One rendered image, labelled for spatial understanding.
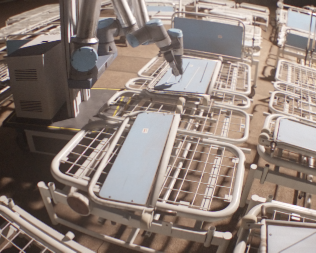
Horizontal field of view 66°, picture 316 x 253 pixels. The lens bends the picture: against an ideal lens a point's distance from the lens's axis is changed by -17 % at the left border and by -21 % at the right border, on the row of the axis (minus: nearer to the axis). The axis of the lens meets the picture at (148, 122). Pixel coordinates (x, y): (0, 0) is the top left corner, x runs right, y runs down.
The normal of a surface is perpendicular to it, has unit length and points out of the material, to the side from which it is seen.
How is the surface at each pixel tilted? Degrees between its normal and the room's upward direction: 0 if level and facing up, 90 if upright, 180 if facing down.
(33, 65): 90
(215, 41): 90
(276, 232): 5
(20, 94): 90
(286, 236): 5
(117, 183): 1
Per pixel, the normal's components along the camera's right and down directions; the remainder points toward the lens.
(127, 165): -0.02, -0.86
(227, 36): -0.33, 0.49
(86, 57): 0.26, 0.57
